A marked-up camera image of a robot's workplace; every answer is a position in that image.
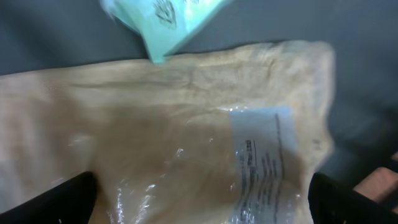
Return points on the grey plastic laundry basket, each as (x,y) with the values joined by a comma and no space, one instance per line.
(52,34)

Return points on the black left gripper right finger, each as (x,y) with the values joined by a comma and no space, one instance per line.
(332,203)

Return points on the beige snack bag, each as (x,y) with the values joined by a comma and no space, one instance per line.
(224,137)

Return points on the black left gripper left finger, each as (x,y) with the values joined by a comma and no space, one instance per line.
(70,202)

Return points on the light teal snack packet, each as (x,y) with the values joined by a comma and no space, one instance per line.
(164,25)

